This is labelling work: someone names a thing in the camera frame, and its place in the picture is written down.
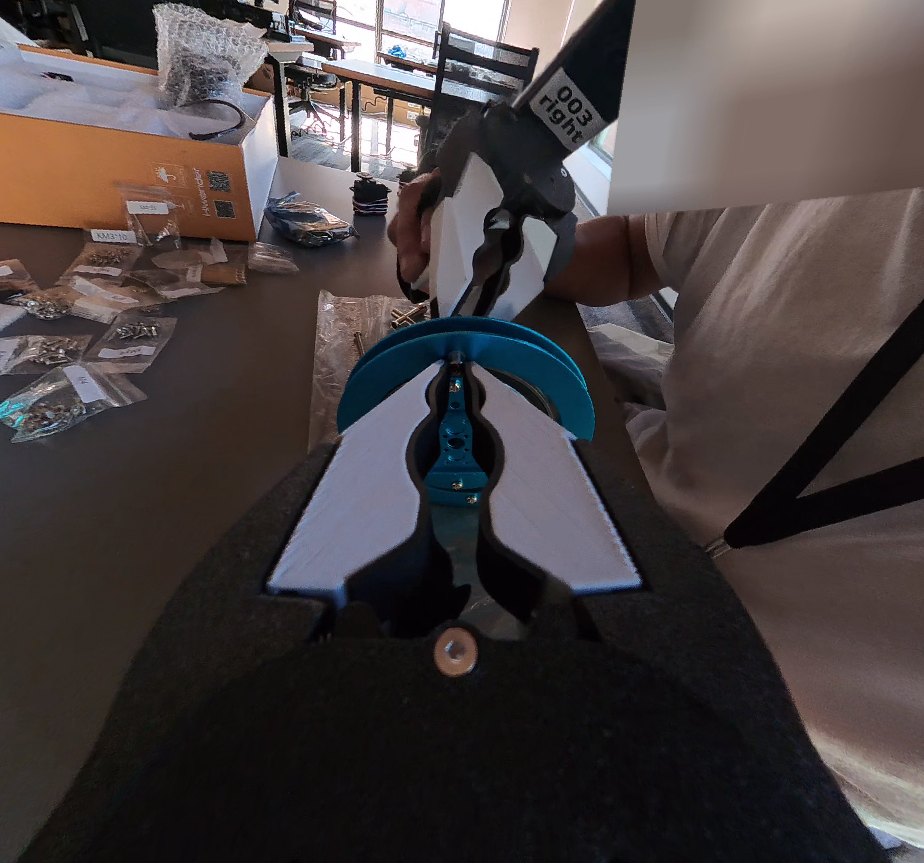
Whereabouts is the orange and white cardboard box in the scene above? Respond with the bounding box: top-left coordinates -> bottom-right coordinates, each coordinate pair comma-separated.
0,43 -> 279,243

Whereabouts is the black servo motor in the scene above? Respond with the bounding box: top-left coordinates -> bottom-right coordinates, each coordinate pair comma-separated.
350,173 -> 394,218

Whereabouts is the clear bubble bag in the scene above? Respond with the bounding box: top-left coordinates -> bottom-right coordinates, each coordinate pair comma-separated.
154,2 -> 270,109

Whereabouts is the pile of small screw bags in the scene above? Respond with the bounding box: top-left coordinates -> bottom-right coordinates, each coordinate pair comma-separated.
0,180 -> 300,445

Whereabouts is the person's right forearm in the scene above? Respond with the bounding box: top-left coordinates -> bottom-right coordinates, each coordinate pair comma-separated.
545,213 -> 676,304

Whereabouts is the grey desk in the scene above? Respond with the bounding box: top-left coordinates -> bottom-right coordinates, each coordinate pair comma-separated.
0,155 -> 651,863

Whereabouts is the person's right hand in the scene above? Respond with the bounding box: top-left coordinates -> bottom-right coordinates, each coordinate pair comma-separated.
387,168 -> 443,301

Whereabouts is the wood-edged desk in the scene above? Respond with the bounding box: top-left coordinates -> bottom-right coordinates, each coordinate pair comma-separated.
321,58 -> 441,171

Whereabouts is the blue round turntable base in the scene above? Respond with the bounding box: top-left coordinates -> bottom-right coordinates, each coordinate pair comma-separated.
337,318 -> 596,510

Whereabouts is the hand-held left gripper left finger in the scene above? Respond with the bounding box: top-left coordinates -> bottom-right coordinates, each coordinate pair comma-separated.
266,362 -> 468,638

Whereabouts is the bag of black parts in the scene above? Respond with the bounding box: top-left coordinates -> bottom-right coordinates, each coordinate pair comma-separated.
263,192 -> 358,249

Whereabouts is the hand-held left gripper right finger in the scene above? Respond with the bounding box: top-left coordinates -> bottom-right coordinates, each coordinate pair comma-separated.
468,363 -> 643,623

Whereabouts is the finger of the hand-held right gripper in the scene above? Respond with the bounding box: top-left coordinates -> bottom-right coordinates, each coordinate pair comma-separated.
468,215 -> 558,322
429,154 -> 506,319

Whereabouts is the large clear plastic bag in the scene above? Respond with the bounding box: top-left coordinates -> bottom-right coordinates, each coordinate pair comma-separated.
307,289 -> 535,644

